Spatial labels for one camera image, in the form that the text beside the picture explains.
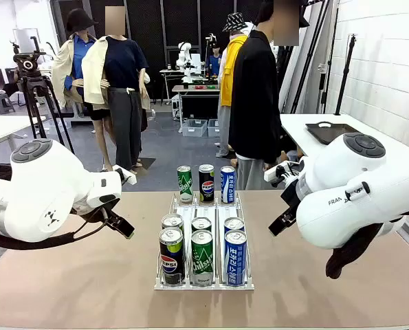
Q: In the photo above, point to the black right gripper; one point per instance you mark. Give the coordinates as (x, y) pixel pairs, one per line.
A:
(291, 196)

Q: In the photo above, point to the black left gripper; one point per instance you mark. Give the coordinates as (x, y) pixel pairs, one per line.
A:
(97, 210)

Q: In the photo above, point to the blue Pocari Sweat can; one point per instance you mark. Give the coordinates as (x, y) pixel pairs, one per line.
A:
(228, 185)
(235, 261)
(234, 224)

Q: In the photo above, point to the person's right forearm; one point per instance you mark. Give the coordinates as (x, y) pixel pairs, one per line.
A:
(273, 137)

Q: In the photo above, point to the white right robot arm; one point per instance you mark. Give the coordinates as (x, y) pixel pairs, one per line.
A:
(362, 192)

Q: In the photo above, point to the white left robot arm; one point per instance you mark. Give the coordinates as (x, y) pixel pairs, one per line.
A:
(46, 178)

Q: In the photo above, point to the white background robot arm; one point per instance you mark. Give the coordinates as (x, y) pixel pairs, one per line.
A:
(183, 58)

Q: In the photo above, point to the person in black cardigan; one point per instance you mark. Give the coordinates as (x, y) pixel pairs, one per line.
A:
(252, 103)

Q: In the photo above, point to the background person in blue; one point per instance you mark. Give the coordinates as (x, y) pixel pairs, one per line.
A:
(215, 63)

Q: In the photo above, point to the black Pepsi can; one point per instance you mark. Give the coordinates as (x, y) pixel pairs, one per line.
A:
(206, 185)
(172, 221)
(171, 264)

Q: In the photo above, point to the black floor mat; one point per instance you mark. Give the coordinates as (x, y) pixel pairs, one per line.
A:
(147, 163)

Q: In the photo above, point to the green Chilsung can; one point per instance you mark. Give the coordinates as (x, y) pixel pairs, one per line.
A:
(185, 185)
(202, 264)
(201, 224)

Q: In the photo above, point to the white clear can rack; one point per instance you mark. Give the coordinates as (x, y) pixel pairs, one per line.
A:
(204, 287)

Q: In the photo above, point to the small white round object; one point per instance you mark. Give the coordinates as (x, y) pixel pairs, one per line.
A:
(324, 124)

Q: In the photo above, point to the clear plastic storage bin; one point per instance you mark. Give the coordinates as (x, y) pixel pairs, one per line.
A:
(194, 127)
(213, 128)

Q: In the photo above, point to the background work table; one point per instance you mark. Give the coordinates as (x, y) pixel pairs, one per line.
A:
(197, 88)

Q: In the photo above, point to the mannequin in yellow hoodie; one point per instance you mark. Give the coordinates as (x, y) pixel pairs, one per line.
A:
(230, 68)

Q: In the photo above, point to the black leaning poles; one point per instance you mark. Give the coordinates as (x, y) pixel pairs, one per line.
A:
(307, 62)

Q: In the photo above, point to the mannequin in navy tee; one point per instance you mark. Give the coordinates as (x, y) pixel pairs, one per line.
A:
(121, 62)

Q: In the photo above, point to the grey plastic stool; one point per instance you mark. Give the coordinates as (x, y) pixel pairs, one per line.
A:
(3, 101)

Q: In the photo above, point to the mannequin in blue shirt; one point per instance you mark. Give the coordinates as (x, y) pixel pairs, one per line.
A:
(78, 48)

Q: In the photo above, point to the patterned bucket hat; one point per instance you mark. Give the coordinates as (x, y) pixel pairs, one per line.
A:
(235, 22)

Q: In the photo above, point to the black cloche hat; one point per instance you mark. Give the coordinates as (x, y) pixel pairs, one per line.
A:
(78, 19)

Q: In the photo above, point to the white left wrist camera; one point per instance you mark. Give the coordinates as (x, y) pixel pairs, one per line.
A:
(128, 178)

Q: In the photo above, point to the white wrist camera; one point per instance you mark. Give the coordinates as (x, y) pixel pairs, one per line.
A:
(276, 173)
(128, 178)

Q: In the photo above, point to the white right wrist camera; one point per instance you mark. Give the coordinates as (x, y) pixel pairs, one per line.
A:
(276, 173)

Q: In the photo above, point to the black camera tripod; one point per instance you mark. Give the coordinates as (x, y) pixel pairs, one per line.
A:
(29, 65)

